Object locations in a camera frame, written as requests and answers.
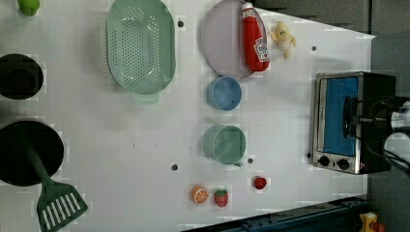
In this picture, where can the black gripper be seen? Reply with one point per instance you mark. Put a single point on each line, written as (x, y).
(381, 111)

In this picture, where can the black steel toaster oven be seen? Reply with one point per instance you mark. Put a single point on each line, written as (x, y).
(335, 146)

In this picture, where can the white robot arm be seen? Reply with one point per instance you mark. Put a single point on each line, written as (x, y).
(394, 147)

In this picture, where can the yellow red toy object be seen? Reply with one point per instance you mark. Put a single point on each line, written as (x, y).
(371, 224)

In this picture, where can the peeled banana toy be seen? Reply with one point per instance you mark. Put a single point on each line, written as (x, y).
(281, 36)

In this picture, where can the red ketchup bottle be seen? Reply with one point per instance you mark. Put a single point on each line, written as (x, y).
(255, 47)

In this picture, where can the small red tomato toy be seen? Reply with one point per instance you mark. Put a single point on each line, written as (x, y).
(259, 182)

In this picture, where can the blue cup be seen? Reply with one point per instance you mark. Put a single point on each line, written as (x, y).
(224, 93)

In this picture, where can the green mug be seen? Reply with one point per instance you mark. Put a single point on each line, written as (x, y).
(225, 144)

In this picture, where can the pale pink plate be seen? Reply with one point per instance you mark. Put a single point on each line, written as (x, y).
(222, 39)

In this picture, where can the strawberry toy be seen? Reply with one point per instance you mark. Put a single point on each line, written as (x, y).
(221, 197)

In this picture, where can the orange slice toy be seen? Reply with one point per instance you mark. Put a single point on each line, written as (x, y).
(199, 195)

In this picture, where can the green perforated colander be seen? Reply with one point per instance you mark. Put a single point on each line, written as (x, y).
(141, 47)

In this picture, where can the green slotted spatula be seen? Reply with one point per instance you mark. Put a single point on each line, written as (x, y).
(59, 204)

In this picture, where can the small black pot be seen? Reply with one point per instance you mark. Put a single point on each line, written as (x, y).
(21, 77)

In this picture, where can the green toy pepper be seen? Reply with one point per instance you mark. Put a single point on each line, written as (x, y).
(28, 7)

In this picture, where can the large black pot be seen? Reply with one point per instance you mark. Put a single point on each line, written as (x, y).
(15, 167)

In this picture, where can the blue metal frame rail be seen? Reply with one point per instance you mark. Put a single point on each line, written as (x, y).
(335, 216)

